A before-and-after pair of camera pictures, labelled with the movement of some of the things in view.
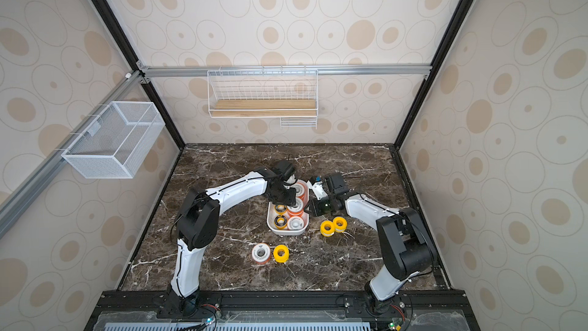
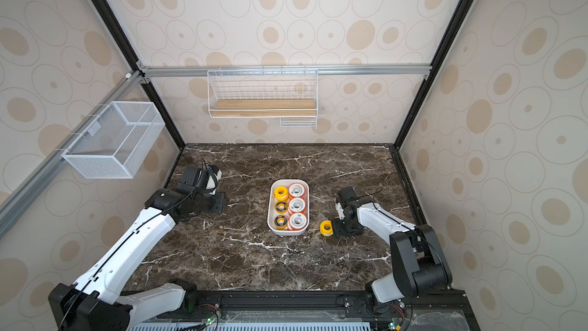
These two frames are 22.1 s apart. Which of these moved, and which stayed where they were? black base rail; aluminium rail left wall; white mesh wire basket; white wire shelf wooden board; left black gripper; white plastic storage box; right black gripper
Moved: right black gripper; left black gripper
Stayed: aluminium rail left wall; white mesh wire basket; white plastic storage box; white wire shelf wooden board; black base rail
